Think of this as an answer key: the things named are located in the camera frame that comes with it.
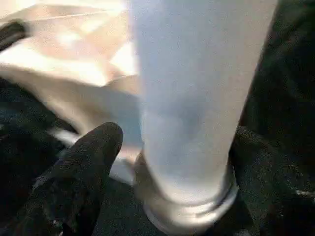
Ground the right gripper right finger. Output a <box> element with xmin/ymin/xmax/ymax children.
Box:
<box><xmin>228</xmin><ymin>125</ymin><xmax>315</xmax><ymax>236</ymax></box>

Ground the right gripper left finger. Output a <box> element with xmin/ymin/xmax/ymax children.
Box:
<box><xmin>0</xmin><ymin>121</ymin><xmax>124</xmax><ymax>236</ymax></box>

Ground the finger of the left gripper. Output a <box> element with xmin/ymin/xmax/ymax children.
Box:
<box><xmin>0</xmin><ymin>20</ymin><xmax>28</xmax><ymax>53</ymax></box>

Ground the white plastic table top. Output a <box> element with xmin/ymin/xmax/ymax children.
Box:
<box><xmin>0</xmin><ymin>0</ymin><xmax>242</xmax><ymax>235</ymax></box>

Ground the white plastic table leg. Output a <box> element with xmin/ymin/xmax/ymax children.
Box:
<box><xmin>126</xmin><ymin>0</ymin><xmax>279</xmax><ymax>205</ymax></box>

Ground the black work mat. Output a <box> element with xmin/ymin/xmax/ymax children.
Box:
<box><xmin>0</xmin><ymin>0</ymin><xmax>315</xmax><ymax>236</ymax></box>

